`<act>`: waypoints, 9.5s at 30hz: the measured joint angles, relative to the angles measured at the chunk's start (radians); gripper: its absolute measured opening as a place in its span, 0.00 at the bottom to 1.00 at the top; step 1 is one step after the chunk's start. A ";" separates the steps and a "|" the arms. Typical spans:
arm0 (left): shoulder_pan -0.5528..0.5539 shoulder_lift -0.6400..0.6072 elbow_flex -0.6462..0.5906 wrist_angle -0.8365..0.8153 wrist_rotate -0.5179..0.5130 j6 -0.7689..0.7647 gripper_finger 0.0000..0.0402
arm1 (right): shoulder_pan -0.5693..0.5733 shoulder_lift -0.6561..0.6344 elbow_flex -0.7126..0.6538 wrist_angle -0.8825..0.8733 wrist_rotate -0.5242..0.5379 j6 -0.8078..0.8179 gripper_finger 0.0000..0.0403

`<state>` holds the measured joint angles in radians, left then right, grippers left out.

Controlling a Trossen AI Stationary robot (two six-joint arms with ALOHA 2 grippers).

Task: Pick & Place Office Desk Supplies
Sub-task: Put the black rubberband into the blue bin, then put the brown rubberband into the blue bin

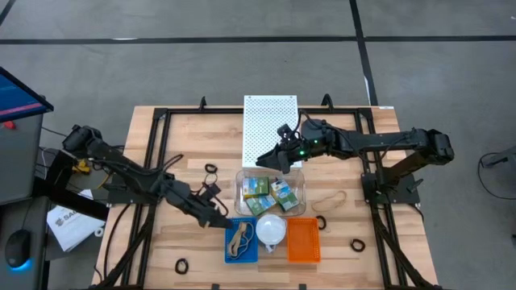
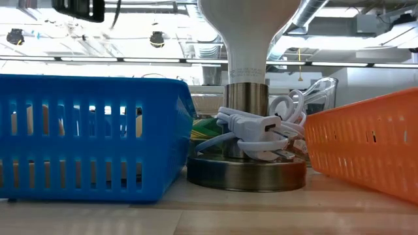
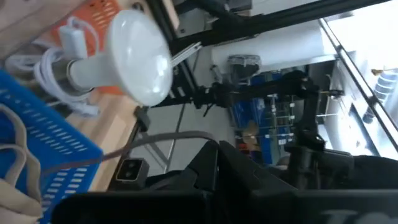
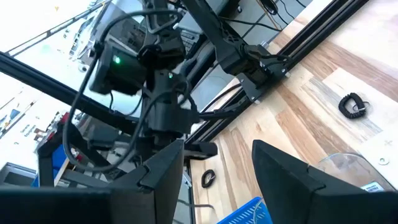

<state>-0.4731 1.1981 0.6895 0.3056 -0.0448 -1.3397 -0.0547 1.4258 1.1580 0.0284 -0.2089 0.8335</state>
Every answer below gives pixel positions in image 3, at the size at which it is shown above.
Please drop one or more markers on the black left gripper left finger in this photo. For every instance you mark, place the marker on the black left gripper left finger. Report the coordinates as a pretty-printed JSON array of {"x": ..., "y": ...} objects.
[{"x": 202, "y": 171}]

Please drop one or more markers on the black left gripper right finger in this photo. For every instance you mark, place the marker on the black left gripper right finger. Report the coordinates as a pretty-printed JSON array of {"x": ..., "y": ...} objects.
[{"x": 239, "y": 177}]

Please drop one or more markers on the blue plastic basket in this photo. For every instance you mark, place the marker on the blue plastic basket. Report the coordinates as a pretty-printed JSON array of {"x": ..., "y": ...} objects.
[{"x": 56, "y": 137}]

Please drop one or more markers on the orange plastic basket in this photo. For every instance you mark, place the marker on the orange plastic basket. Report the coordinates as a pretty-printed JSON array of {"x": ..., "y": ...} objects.
[{"x": 99, "y": 12}]

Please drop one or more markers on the white desk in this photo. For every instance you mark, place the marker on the white desk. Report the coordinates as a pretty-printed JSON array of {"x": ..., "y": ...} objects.
[{"x": 273, "y": 46}]

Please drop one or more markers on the blue storage rack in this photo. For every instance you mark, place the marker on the blue storage rack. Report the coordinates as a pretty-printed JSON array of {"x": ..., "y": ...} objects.
[{"x": 245, "y": 115}]

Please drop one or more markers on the black mesh bin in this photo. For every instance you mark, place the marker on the black mesh bin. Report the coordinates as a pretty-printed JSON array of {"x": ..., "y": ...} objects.
[{"x": 244, "y": 67}]

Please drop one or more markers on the white light bulb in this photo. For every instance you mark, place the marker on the white light bulb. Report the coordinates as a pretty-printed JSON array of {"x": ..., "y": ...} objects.
[{"x": 136, "y": 56}]

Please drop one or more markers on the grey table-level camera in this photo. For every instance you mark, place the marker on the grey table-level camera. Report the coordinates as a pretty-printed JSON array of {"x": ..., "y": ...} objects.
[{"x": 132, "y": 171}]

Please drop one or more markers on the black aluminium table frame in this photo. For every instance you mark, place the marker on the black aluminium table frame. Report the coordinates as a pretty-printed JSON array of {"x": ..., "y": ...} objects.
[{"x": 160, "y": 21}]

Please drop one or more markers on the silver ventilation duct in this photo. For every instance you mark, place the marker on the silver ventilation duct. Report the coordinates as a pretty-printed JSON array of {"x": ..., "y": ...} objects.
[{"x": 385, "y": 85}]

